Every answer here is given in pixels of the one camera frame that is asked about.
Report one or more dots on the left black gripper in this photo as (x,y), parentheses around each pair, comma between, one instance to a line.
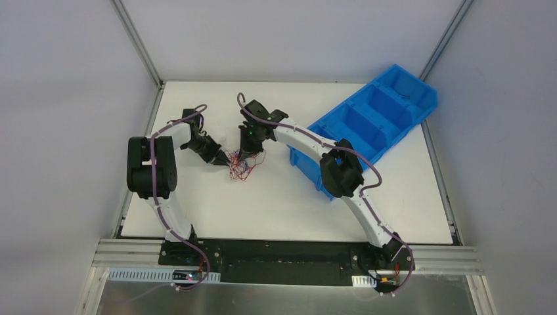
(213,153)

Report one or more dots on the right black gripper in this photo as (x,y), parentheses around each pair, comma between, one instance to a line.
(247,145)

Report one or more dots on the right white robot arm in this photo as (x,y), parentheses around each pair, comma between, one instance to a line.
(339,165)

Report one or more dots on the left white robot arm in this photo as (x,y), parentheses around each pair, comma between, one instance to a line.
(152,171)

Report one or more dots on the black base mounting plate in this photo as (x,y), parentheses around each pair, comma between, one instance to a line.
(284,262)

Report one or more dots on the blue compartment bin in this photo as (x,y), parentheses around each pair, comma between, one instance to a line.
(380,114)

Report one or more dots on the aluminium frame rail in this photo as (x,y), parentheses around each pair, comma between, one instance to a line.
(127,253)

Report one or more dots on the left white cable duct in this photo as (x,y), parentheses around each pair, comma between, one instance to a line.
(155,275)

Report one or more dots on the white cable duct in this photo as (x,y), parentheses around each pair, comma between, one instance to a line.
(155,275)
(364,281)

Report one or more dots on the right white cable duct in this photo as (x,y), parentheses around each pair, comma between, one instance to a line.
(364,281)

